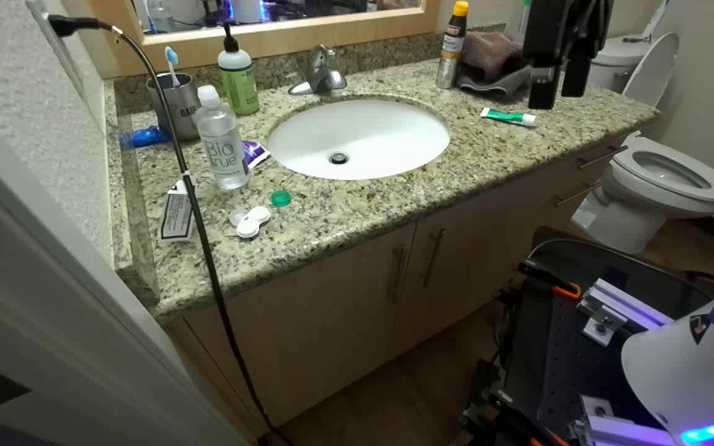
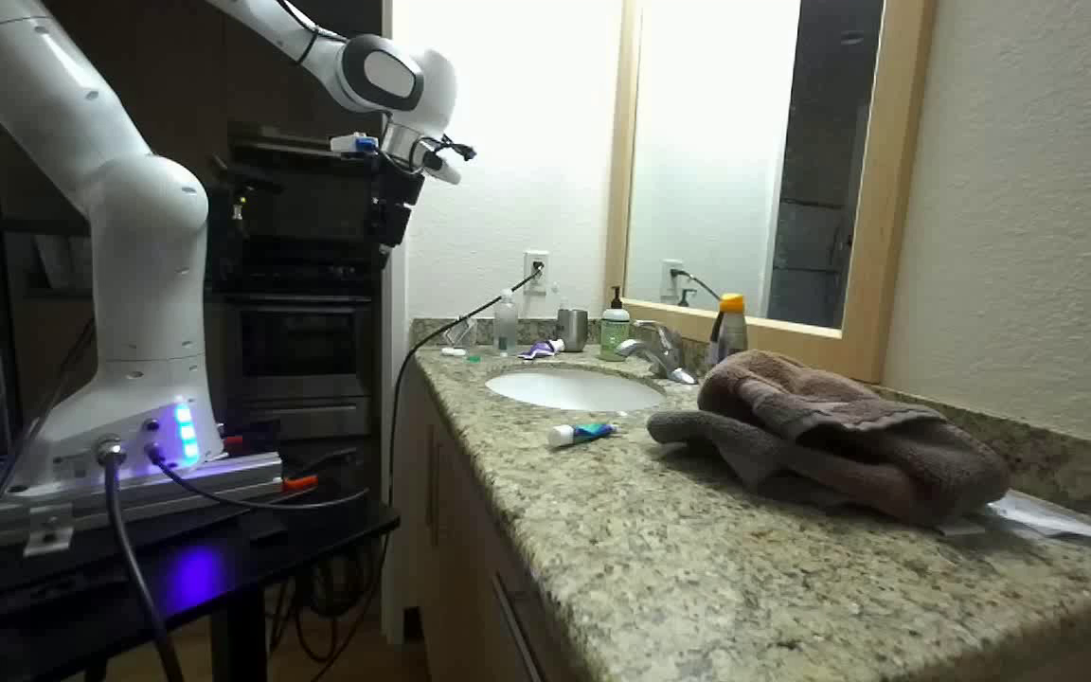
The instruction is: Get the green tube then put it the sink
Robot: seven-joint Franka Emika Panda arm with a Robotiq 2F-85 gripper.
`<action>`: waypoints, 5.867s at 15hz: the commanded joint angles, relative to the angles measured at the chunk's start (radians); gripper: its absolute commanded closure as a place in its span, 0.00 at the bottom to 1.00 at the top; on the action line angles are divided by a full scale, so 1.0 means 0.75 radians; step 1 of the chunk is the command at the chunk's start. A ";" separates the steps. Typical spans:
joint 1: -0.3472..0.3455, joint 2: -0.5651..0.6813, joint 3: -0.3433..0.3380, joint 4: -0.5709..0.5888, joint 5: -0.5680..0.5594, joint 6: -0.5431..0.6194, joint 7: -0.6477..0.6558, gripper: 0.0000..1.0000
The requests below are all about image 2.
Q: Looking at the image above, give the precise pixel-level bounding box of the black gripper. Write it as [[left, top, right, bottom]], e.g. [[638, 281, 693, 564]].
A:
[[362, 157, 424, 244]]

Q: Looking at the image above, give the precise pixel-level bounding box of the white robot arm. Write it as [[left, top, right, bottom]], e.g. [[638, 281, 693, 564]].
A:
[[0, 0, 459, 496]]

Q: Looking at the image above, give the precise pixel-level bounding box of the white oval sink basin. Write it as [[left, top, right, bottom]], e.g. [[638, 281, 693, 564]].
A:
[[483, 364, 667, 412]]

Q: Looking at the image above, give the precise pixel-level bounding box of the clear water bottle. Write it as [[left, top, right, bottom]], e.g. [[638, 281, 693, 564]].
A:
[[492, 290, 517, 356]]

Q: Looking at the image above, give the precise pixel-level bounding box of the purple packet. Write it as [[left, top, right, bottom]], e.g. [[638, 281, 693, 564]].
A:
[[524, 337, 563, 364]]

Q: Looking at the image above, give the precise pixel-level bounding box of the metal toothbrush cup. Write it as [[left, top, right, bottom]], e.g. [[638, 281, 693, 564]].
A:
[[555, 308, 588, 352]]

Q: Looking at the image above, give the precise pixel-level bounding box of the green soap dispenser bottle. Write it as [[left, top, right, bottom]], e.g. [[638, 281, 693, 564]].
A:
[[598, 285, 632, 356]]

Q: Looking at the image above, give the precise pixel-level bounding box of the chrome faucet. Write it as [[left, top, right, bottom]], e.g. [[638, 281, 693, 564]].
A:
[[618, 321, 693, 387]]

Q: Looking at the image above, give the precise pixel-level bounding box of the yellow cap spray can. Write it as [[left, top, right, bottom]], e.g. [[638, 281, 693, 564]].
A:
[[712, 290, 744, 359]]

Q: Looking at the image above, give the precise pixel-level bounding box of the wood framed mirror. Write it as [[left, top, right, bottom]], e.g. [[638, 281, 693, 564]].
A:
[[607, 0, 936, 381]]

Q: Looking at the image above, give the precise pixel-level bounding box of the wooden vanity cabinet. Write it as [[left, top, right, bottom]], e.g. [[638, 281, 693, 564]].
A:
[[395, 367, 588, 682]]

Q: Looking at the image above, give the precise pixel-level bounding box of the brown folded towel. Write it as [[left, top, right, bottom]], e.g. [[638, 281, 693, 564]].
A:
[[649, 349, 1006, 526]]

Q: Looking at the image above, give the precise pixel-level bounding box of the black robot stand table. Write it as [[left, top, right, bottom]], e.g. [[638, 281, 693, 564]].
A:
[[0, 500, 398, 682]]

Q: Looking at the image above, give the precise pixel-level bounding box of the black wire shelf rack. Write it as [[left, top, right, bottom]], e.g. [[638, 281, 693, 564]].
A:
[[208, 132, 378, 444]]

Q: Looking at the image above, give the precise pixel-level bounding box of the white wall outlet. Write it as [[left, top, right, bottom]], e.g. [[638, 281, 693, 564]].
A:
[[524, 249, 549, 294]]

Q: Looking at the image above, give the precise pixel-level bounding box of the black power cable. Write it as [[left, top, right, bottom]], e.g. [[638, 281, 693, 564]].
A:
[[381, 265, 546, 506]]

